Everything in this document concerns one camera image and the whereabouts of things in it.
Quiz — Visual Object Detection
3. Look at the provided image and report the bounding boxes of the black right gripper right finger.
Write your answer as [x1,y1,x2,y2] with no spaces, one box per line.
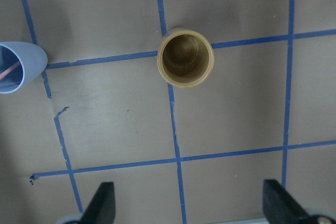
[262,179,317,224]

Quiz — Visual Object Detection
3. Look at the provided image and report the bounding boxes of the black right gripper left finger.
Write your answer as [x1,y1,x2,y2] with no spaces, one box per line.
[80,182,116,223]

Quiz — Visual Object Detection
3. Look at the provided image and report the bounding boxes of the light blue plastic cup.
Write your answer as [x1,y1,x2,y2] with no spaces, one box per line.
[1,41,48,94]

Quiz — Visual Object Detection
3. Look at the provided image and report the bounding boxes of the bamboo cylinder holder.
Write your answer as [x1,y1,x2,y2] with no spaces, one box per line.
[157,27,214,89]

